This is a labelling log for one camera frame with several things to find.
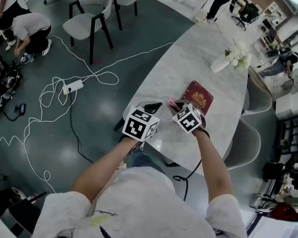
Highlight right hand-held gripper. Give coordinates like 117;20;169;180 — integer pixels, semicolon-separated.
167;100;207;134

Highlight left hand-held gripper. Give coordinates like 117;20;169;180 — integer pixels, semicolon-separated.
121;101;165;143

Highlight pink cloth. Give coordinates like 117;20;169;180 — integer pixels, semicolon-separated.
166;97;179;110

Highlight dark red book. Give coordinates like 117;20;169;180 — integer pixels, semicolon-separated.
181;80;214;116

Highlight person's left forearm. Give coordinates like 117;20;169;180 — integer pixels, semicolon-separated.
72;137;140;203

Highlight person's right forearm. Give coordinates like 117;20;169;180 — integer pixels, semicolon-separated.
192;130;235;204

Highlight dark wrist band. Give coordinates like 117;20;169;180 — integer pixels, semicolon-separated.
195;129;211;140

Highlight person's blue jeans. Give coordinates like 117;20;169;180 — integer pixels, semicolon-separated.
129;150;164;173

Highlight white ribbed vase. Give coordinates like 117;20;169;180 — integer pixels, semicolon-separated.
210;53;230;73

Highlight grey shell chair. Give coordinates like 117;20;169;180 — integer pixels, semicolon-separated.
223;118;261;171
242;73;273;115

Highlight white power strip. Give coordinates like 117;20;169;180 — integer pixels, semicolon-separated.
62;79;84;96

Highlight white flower bouquet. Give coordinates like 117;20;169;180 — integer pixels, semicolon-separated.
224;40;253;71

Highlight cream round container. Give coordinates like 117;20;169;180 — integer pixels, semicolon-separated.
194;9;207;23

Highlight person's white t-shirt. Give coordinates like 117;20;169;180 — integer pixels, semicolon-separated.
32;166;248;238

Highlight black shelf rack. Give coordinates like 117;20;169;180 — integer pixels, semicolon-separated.
278;114;298;156

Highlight black equipment bag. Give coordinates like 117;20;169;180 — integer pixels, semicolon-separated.
0;55;23;119
262;161;293;183

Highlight black power adapter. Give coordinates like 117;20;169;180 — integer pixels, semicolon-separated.
14;104;27;115

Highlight red bag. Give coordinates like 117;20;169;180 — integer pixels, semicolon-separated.
273;203;298;223

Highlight white power cable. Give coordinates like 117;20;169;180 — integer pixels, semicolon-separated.
0;35;176;194

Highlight black power cable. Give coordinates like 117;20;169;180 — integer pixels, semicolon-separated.
69;93;94;164

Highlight thick black cable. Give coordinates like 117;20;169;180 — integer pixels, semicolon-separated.
172;159;202;202

